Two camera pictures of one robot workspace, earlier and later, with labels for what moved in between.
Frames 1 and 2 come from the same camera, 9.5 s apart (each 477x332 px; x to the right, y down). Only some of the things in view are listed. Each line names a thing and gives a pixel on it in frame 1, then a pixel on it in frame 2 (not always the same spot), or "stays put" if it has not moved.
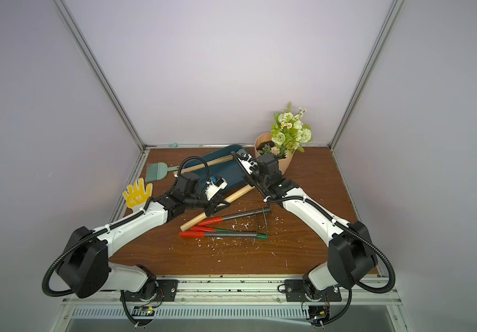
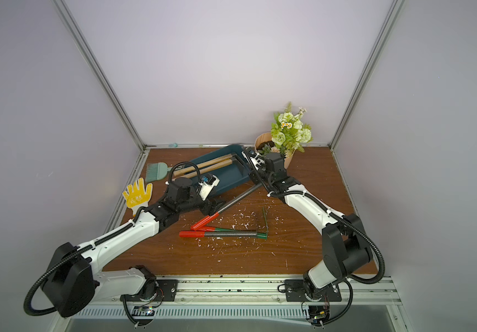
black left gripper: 213,204 stays put
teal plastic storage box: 231,171 stays put
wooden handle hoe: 245,189 → 202,170
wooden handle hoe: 203,165 stays put
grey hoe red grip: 218,219 → 209,218
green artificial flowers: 288,133 stays put
